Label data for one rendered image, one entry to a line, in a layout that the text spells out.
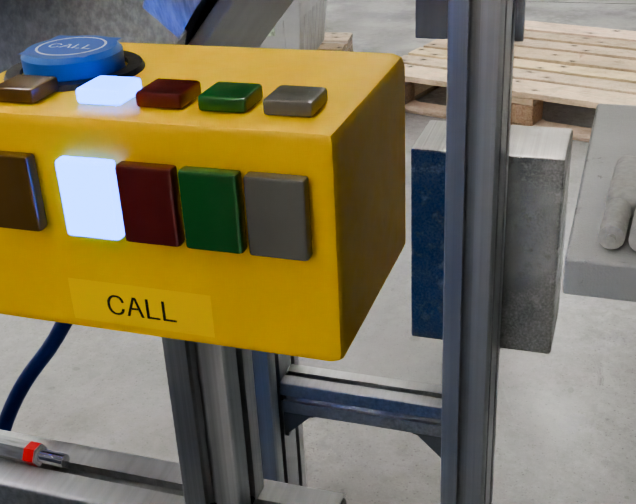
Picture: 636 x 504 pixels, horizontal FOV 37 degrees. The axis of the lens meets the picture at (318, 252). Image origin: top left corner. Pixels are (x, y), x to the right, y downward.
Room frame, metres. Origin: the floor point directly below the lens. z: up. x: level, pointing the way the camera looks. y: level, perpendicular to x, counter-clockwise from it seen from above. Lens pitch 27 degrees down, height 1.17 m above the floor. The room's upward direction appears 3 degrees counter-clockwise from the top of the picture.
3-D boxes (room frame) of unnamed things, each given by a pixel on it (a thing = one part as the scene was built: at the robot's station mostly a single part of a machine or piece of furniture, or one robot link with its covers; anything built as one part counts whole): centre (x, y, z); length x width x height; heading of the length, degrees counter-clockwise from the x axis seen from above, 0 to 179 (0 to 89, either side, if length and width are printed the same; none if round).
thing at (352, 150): (0.36, 0.05, 1.02); 0.16 x 0.10 x 0.11; 70
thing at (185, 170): (0.30, 0.04, 1.04); 0.02 x 0.01 x 0.03; 70
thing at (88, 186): (0.31, 0.08, 1.04); 0.02 x 0.01 x 0.03; 70
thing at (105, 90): (0.33, 0.07, 1.08); 0.02 x 0.02 x 0.01; 70
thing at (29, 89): (0.34, 0.11, 1.08); 0.02 x 0.02 x 0.01; 70
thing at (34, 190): (0.32, 0.11, 1.04); 0.02 x 0.01 x 0.03; 70
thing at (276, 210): (0.29, 0.01, 1.04); 0.02 x 0.01 x 0.03; 70
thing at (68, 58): (0.37, 0.09, 1.08); 0.04 x 0.04 x 0.02
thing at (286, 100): (0.31, 0.00, 1.08); 0.02 x 0.02 x 0.01; 70
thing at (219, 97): (0.32, 0.03, 1.08); 0.02 x 0.02 x 0.01; 70
